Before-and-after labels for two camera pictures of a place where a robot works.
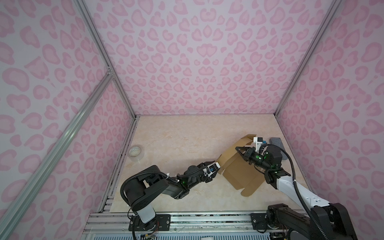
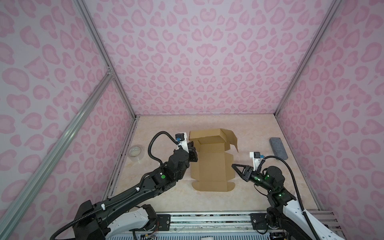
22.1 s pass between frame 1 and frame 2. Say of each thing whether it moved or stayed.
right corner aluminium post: stayed
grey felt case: stayed
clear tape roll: stayed
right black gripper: moved
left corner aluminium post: stayed
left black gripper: moved
